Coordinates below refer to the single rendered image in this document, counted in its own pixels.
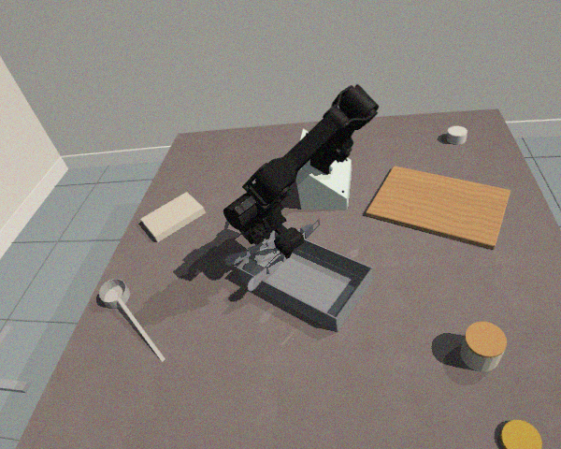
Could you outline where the yellow flat disc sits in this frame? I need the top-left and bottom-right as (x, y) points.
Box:
(500, 419), (542, 449)

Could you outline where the beige rectangular block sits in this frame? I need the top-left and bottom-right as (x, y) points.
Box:
(141, 192), (205, 242)

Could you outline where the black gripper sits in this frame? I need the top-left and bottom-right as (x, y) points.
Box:
(259, 203), (304, 259)

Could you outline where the grey cylinder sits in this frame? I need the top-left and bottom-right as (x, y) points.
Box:
(447, 126), (467, 145)

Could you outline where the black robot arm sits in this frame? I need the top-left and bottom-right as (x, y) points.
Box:
(223, 84), (379, 245)

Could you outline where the grey measuring scoop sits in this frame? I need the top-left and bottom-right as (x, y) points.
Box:
(99, 279), (166, 362)

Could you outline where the white cylindrical jar with wooden lid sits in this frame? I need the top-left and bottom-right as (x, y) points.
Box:
(460, 322), (507, 372)

